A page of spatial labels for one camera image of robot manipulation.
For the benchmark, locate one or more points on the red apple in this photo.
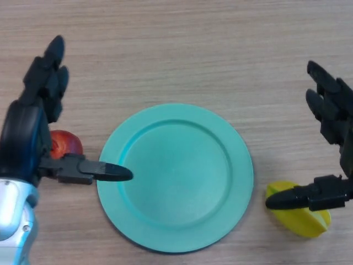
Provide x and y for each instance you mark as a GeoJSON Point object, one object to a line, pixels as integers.
{"type": "Point", "coordinates": [69, 143]}

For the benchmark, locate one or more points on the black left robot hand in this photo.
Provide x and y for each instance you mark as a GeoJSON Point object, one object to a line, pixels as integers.
{"type": "Point", "coordinates": [22, 138]}

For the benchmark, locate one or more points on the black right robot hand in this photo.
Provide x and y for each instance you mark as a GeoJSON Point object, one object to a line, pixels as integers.
{"type": "Point", "coordinates": [335, 121]}

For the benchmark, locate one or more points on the teal round plate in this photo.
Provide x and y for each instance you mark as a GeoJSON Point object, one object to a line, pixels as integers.
{"type": "Point", "coordinates": [176, 179]}

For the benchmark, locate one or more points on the yellow starfruit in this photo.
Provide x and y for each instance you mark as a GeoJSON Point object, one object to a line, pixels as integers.
{"type": "Point", "coordinates": [306, 223]}

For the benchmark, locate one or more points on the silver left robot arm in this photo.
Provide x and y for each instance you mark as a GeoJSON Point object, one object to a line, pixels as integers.
{"type": "Point", "coordinates": [13, 220]}

